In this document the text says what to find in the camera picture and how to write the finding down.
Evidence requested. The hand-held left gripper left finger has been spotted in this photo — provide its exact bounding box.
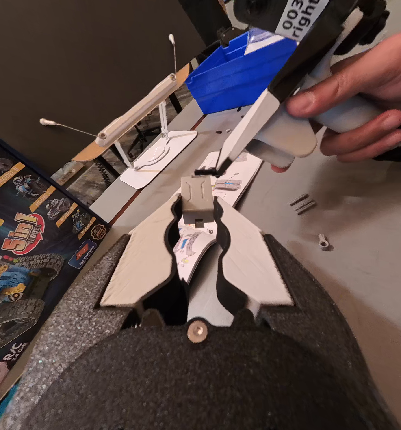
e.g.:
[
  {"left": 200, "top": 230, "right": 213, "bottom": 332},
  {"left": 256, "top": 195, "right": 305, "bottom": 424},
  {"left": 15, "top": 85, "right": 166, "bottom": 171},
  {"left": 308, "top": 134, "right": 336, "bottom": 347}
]
[{"left": 100, "top": 195, "right": 183, "bottom": 320}]

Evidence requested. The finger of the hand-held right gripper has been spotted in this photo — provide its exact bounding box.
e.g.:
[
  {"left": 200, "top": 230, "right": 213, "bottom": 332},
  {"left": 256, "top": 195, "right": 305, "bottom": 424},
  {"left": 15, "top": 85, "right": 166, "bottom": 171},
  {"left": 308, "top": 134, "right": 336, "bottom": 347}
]
[{"left": 216, "top": 89, "right": 282, "bottom": 177}]

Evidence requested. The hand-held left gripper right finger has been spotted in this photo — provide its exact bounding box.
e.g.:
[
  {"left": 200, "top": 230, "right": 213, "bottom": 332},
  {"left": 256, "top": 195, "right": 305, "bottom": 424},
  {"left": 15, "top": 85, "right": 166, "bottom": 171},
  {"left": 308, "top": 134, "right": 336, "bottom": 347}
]
[{"left": 214, "top": 196, "right": 295, "bottom": 317}]

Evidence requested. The blue plastic bin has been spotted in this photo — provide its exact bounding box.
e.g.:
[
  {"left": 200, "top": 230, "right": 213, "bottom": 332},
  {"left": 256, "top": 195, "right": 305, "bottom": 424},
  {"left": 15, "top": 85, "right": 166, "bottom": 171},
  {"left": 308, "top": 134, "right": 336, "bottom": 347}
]
[{"left": 185, "top": 31, "right": 299, "bottom": 115}]

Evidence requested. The instruction booklet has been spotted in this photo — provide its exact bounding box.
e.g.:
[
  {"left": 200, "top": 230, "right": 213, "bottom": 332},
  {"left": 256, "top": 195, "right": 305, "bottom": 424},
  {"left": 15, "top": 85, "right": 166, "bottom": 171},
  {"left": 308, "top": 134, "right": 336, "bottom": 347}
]
[{"left": 174, "top": 150, "right": 264, "bottom": 285}]

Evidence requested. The grey curved panel piece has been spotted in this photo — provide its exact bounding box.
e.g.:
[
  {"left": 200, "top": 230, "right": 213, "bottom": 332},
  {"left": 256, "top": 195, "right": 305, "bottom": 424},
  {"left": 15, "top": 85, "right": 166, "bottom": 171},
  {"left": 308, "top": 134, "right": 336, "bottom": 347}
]
[{"left": 181, "top": 174, "right": 215, "bottom": 230}]

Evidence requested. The person's right hand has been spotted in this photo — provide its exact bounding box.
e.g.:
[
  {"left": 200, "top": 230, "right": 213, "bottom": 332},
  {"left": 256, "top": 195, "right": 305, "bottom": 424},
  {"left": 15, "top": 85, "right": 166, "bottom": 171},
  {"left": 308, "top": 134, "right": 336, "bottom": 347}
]
[{"left": 271, "top": 28, "right": 401, "bottom": 173}]

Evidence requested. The dark toy kit box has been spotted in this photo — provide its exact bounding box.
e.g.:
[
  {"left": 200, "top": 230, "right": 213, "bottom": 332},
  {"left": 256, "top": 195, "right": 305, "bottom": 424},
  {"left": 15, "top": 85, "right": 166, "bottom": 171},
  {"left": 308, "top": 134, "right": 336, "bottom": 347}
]
[{"left": 0, "top": 129, "right": 112, "bottom": 424}]

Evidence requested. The black coiled cable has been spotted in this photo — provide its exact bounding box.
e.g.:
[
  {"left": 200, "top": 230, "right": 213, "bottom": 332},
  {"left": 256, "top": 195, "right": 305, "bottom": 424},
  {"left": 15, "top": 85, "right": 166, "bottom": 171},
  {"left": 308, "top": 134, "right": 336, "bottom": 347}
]
[{"left": 94, "top": 157, "right": 112, "bottom": 184}]

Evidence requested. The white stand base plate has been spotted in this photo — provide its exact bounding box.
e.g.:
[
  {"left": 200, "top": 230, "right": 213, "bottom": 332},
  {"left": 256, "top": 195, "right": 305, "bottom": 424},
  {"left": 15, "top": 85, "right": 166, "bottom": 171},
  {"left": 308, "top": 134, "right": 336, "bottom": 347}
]
[{"left": 39, "top": 34, "right": 198, "bottom": 191}]

